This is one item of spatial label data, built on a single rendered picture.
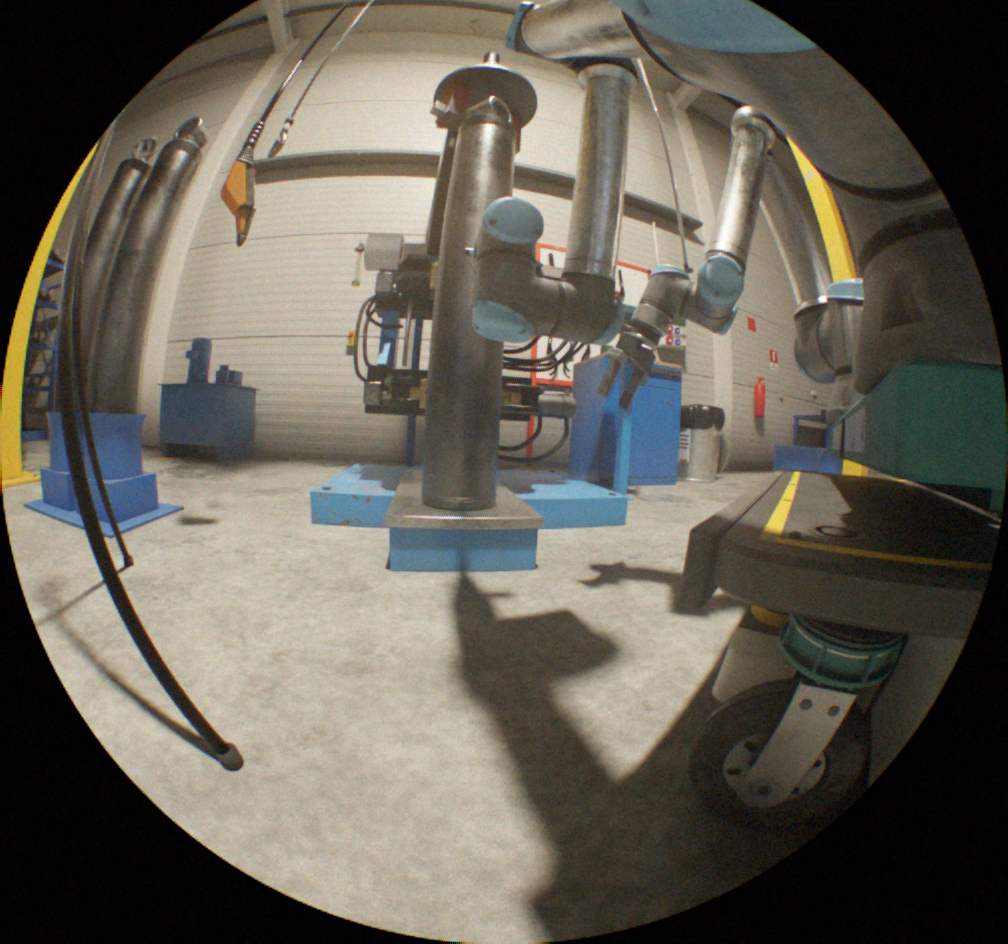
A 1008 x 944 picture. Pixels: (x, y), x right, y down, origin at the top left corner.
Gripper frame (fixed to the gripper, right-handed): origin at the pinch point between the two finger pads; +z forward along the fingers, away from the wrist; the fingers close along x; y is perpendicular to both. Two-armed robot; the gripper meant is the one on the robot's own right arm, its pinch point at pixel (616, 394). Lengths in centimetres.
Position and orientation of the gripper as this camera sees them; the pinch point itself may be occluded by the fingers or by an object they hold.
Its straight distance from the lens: 83.1
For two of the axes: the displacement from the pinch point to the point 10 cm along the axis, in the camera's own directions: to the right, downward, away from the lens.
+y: 6.5, 4.6, -6.1
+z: -4.2, 8.8, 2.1
